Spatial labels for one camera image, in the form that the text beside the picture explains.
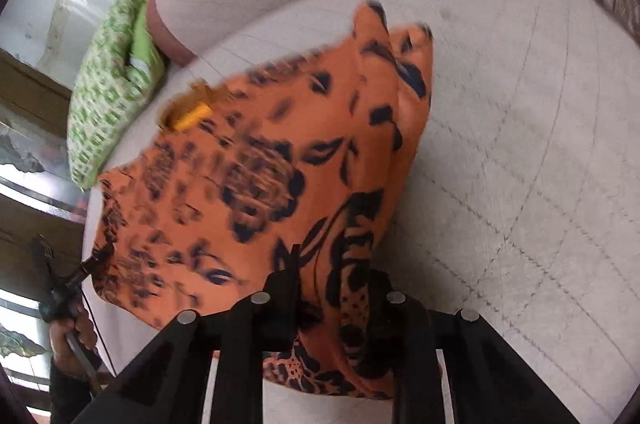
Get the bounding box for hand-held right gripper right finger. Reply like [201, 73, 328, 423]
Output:
[367, 271, 581, 424]

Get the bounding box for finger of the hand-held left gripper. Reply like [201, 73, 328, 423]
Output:
[78, 245, 116, 281]

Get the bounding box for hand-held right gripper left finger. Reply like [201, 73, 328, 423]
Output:
[70, 244, 303, 424]

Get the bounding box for orange black floral garment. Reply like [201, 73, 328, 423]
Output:
[95, 0, 436, 400]

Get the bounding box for person's left forearm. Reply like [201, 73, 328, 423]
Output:
[49, 360, 95, 424]

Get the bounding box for person's left hand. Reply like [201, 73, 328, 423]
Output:
[50, 299, 102, 381]

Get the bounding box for wooden mirrored wardrobe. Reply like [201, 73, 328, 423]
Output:
[0, 48, 92, 410]

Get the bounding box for green patterned cloth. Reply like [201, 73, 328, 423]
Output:
[67, 0, 169, 191]

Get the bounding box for white quilted bed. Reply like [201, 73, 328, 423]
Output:
[82, 0, 640, 424]

